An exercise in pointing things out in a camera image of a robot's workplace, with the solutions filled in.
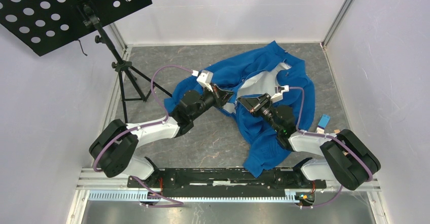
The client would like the small blue block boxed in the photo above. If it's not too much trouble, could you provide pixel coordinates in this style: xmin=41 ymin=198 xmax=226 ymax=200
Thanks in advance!
xmin=317 ymin=114 xmax=331 ymax=129

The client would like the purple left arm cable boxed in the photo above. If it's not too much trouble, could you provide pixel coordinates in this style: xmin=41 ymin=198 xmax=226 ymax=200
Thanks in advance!
xmin=92 ymin=65 xmax=200 ymax=209

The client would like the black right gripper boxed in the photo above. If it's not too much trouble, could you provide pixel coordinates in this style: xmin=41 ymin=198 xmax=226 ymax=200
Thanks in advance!
xmin=238 ymin=93 xmax=281 ymax=133

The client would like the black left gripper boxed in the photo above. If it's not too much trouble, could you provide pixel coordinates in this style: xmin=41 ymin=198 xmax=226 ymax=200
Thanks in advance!
xmin=190 ymin=82 xmax=234 ymax=121

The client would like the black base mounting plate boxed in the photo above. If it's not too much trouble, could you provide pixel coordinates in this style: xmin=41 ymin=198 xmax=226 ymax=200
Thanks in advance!
xmin=143 ymin=167 xmax=327 ymax=197

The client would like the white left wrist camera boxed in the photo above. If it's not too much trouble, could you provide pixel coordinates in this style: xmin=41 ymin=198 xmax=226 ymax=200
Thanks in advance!
xmin=196 ymin=70 xmax=213 ymax=92

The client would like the blue zip-up jacket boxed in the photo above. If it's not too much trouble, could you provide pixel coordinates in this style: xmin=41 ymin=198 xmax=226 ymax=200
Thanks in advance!
xmin=163 ymin=40 xmax=316 ymax=178

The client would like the small white block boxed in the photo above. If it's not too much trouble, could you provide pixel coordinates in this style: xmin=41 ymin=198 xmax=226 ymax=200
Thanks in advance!
xmin=315 ymin=126 xmax=325 ymax=135

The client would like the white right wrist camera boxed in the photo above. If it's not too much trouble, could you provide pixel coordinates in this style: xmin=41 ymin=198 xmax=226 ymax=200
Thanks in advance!
xmin=270 ymin=85 xmax=290 ymax=103

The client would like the aluminium frame rail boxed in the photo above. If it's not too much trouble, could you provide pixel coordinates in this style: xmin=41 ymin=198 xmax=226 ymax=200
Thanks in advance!
xmin=75 ymin=168 xmax=382 ymax=203

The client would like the black perforated music stand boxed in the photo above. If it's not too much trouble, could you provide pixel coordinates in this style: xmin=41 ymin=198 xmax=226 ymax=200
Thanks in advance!
xmin=0 ymin=0 xmax=172 ymax=124

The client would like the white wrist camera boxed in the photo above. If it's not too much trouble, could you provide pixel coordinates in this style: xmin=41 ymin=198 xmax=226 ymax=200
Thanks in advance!
xmin=196 ymin=70 xmax=213 ymax=92
xmin=270 ymin=85 xmax=290 ymax=103

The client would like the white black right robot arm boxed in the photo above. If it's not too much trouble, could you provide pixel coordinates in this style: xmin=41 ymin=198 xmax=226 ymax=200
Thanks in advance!
xmin=238 ymin=93 xmax=381 ymax=191

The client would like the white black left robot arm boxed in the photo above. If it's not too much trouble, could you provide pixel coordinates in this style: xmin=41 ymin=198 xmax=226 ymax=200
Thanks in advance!
xmin=89 ymin=84 xmax=234 ymax=187

